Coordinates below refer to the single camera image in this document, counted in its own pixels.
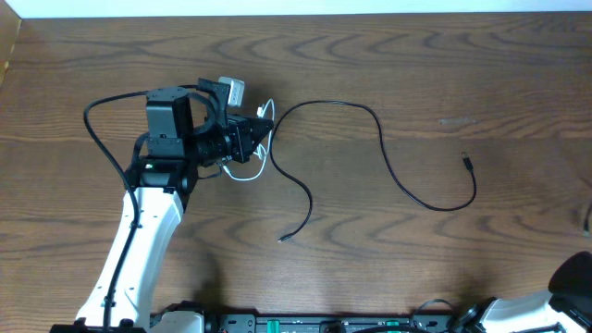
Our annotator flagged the white USB cable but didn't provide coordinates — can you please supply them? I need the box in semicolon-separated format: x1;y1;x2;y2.
221;97;277;182

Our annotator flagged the black USB cable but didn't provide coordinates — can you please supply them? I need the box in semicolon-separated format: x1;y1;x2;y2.
268;99;478;244

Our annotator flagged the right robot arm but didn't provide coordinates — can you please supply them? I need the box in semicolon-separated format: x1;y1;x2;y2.
449;252;591;333

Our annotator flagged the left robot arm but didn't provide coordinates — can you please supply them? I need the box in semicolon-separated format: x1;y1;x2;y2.
51;77;276;332

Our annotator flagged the left camera black cable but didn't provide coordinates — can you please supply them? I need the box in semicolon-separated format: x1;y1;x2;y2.
82;83;203;333

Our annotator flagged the camera black cable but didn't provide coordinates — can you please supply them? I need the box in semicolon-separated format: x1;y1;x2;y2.
581;201;592;238
82;83;203;333

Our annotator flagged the right camera black cable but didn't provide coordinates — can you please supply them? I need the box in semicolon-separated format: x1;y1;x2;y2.
581;201;592;238

